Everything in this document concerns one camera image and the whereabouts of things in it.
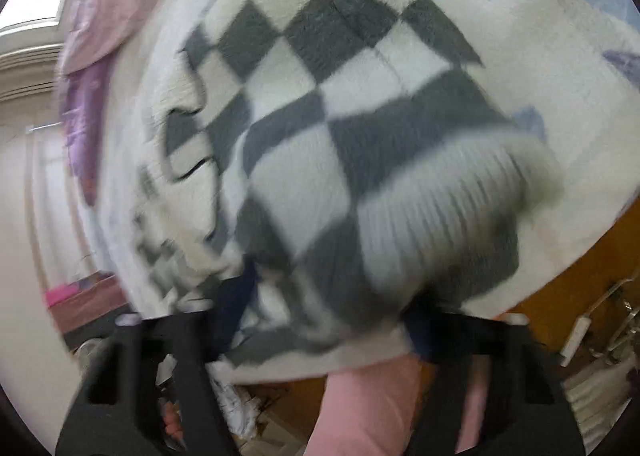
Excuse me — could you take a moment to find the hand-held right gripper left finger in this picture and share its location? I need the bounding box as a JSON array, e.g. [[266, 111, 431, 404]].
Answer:
[[55, 266, 261, 456]]

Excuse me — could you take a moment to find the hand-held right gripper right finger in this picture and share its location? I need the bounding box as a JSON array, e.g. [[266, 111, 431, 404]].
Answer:
[[402, 306, 586, 456]]

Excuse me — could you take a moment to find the grey white checkered cardigan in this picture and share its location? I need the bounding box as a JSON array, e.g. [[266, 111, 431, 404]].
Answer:
[[135, 0, 566, 382]]

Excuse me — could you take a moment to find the person's pink clothing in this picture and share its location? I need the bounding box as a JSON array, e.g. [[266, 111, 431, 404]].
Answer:
[[305, 356, 491, 456]]

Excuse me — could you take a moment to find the pink cloth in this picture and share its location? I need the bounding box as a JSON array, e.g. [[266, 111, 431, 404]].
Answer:
[[45, 276, 131, 337]]

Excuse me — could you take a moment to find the white power strip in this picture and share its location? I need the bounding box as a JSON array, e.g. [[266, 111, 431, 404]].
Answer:
[[560, 316, 594, 368]]

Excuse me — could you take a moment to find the purple floral quilt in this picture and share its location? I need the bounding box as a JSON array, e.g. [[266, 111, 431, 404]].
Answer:
[[57, 0, 196, 207]]

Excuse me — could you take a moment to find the printed bed sheet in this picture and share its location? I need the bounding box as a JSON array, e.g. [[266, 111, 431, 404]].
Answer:
[[95, 0, 640, 317]]

